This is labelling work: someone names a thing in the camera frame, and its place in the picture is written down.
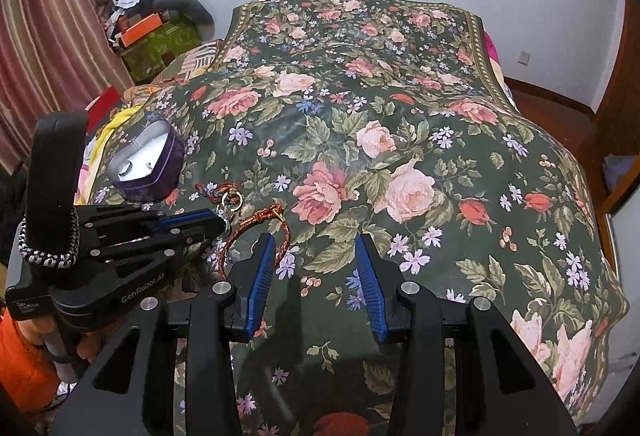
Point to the striped patchwork blanket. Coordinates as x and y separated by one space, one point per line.
195 60

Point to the floral blanket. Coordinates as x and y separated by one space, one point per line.
400 140

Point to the purple heart-shaped tin box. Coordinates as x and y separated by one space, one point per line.
150 186

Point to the person's left hand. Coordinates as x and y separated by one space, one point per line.
90 346

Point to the person's left forearm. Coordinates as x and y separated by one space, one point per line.
25 366

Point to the pink cloth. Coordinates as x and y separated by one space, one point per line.
492 48

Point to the white wall socket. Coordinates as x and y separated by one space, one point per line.
523 57

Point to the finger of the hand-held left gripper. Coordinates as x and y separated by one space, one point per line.
185 219
150 258

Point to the striped curtain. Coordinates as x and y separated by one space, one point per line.
50 40

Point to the green cloth-covered box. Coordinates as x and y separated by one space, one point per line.
160 50

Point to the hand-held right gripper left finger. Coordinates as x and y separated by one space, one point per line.
257 286

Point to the yellow cloth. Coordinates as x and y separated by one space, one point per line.
120 118

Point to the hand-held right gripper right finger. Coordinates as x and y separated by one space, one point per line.
372 291

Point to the red box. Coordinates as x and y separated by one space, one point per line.
102 103

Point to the orange box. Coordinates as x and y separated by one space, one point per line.
142 28

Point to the wooden wardrobe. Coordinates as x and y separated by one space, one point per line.
617 90

